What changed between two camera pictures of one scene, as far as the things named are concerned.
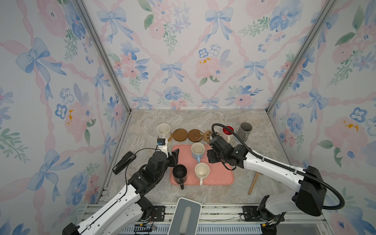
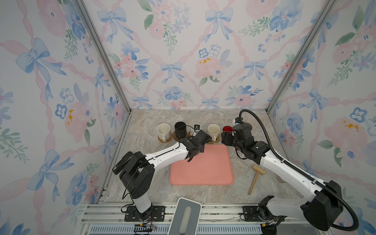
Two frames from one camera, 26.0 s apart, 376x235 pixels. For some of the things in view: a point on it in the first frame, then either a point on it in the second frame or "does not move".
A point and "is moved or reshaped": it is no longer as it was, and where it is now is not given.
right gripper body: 220,157 -> 229,140
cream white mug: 201,172 is moved or reshaped
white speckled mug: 163,130 does not move
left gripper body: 157,178 -> 202,150
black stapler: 124,162 does not move
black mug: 179,173 -> 180,129
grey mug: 244,130 does not move
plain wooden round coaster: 179,134 does not move
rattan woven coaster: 171,137 does not move
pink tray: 219,175 does not move
